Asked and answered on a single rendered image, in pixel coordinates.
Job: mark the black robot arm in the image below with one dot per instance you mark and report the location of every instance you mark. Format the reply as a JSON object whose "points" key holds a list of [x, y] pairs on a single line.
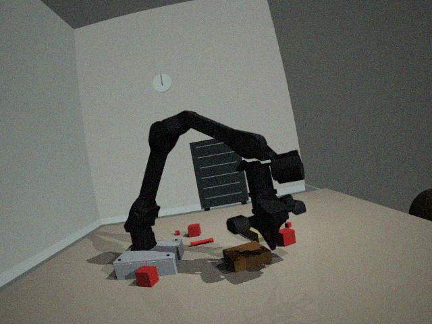
{"points": [[163, 135]]}

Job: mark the beige flat square block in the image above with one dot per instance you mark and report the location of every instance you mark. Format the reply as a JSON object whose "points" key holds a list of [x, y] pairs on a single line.
{"points": [[255, 235]]}

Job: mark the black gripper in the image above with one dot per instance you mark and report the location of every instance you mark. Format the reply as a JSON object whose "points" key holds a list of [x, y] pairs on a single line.
{"points": [[240, 224]]}

